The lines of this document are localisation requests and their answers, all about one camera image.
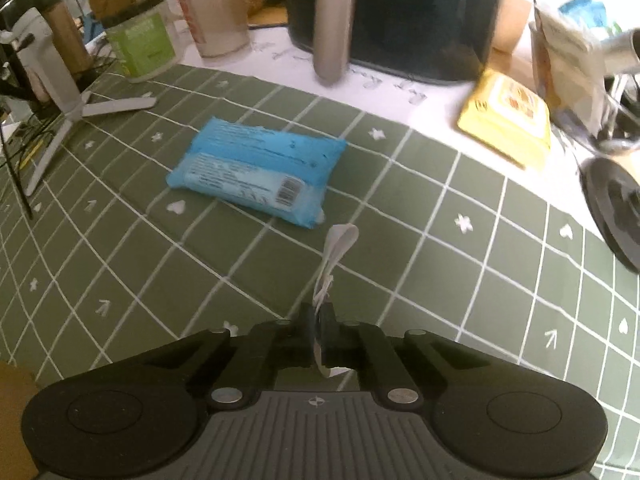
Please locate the glass bowl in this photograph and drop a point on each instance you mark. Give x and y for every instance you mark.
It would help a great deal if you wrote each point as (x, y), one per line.
(600, 127)

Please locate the white paper strip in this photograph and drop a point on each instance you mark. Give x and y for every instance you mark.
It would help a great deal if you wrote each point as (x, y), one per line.
(336, 245)

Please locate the teal snack packet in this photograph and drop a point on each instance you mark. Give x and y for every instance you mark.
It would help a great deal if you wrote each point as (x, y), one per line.
(585, 7)

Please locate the white printed cloth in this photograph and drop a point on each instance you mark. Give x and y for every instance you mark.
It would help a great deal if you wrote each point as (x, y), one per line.
(400, 105)

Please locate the grey shaker bottle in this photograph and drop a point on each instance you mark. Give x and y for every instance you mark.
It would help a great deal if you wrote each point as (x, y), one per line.
(215, 15)

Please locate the round black kettle base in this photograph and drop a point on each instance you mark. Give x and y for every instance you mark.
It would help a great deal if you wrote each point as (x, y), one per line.
(615, 210)

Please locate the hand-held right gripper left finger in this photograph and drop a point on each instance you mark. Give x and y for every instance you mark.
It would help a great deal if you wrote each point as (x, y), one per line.
(311, 330)

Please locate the green label jar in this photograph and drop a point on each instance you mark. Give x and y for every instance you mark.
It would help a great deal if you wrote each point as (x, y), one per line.
(142, 45)

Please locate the wooden figure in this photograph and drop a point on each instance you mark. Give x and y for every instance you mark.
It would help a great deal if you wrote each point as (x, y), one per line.
(512, 15)

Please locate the white tripod stand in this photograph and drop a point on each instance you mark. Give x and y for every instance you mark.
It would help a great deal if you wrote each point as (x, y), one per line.
(50, 85)

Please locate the blue wet wipes packet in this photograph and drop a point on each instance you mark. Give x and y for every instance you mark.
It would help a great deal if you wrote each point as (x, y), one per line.
(250, 170)

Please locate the yellow wipes packet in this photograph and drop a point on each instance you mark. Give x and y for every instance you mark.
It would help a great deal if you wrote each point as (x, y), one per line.
(505, 110)

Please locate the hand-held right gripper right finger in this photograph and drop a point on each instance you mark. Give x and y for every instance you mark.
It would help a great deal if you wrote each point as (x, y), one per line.
(327, 330)

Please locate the large cardboard box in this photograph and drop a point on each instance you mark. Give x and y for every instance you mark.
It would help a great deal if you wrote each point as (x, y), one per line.
(15, 395)

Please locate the green checked tablecloth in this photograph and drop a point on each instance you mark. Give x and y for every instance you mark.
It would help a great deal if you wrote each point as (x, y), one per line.
(450, 285)

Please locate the black air fryer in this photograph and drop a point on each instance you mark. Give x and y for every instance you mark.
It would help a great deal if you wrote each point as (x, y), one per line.
(410, 25)

